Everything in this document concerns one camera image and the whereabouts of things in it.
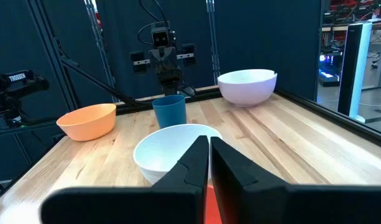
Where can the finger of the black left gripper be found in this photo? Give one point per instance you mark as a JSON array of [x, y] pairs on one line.
[[158, 63], [173, 63]]

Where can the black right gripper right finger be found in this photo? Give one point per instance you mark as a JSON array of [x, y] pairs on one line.
[[271, 205]]

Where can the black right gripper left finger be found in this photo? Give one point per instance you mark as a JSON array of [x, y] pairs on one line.
[[153, 205]]

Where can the white ribbed bowl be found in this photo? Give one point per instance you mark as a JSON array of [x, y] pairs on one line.
[[165, 149]]

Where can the red bowl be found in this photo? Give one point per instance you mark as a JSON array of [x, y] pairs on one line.
[[212, 208]]

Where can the pale pink bowl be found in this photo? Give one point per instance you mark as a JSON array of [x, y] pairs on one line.
[[246, 91]]

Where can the orange bowl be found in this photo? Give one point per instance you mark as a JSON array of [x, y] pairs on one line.
[[87, 124]]

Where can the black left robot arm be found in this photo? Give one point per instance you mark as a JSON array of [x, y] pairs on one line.
[[171, 87]]

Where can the dark blue cup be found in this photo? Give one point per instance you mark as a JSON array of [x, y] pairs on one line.
[[170, 112]]

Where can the black Trossen-labelled device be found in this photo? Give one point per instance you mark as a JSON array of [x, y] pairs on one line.
[[19, 85]]

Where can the blue-lit black machine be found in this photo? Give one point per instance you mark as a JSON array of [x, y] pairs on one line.
[[328, 74]]

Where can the white and black tower fan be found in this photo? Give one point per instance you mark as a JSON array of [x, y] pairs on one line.
[[361, 77]]

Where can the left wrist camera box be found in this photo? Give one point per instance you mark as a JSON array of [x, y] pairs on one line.
[[160, 37]]

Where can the dark blue partition wall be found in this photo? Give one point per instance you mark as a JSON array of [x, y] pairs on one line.
[[264, 37]]

